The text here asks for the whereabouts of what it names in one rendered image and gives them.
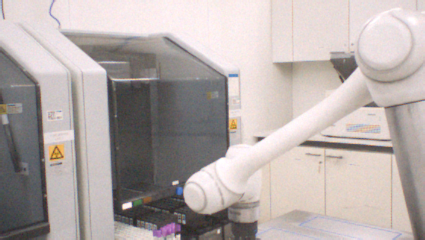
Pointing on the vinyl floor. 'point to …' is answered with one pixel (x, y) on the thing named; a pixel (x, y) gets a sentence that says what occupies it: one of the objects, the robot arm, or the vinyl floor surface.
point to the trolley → (324, 228)
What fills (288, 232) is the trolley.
